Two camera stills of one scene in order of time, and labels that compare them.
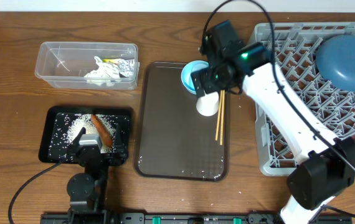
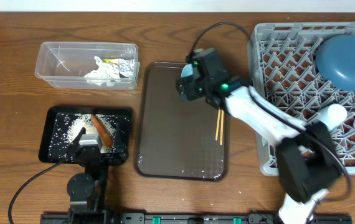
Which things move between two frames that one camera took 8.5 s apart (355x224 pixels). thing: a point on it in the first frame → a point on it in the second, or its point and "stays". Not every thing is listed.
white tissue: [106, 74] stays
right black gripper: [202, 78] → [185, 84]
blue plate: [347, 62] stays
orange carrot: [103, 130] stays
